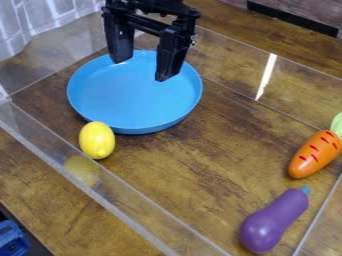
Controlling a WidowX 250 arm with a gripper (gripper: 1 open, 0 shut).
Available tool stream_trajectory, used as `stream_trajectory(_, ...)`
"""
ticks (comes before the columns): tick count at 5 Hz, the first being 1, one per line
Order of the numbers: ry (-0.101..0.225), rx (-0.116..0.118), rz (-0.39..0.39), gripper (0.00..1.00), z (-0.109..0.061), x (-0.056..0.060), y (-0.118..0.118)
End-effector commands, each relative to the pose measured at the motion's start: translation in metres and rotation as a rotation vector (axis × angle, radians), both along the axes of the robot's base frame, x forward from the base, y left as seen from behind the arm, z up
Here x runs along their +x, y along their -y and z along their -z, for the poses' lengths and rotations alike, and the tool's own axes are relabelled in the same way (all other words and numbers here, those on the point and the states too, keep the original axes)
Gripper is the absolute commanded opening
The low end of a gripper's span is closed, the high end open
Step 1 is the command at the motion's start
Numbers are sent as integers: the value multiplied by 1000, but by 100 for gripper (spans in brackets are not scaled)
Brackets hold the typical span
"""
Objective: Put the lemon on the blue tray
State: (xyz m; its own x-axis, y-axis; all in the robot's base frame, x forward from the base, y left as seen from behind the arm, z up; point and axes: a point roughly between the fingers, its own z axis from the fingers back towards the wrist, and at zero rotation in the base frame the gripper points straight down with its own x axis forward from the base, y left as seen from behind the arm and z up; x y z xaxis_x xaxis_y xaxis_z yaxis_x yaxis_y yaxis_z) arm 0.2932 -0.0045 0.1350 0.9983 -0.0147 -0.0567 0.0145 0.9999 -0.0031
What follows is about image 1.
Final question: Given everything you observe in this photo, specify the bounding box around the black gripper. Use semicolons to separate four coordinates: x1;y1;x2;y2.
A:
102;0;200;82

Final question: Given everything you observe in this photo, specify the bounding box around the yellow toy lemon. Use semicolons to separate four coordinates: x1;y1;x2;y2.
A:
79;122;115;160

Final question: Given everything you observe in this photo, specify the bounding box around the blue round tray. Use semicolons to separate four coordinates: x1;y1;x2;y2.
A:
67;50;203;135

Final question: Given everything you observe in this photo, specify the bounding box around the white curtain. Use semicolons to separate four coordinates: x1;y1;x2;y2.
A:
0;0;104;61

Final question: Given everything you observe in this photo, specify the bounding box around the orange toy carrot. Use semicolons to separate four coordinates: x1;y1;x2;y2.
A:
289;112;342;179

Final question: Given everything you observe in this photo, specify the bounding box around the purple toy eggplant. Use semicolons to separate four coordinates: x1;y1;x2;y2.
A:
239;186;311;254

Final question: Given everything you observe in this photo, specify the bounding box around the blue plastic object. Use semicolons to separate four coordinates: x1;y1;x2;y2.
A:
0;220;31;256

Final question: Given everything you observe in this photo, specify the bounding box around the clear acrylic enclosure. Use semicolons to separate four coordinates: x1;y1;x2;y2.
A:
0;6;342;256

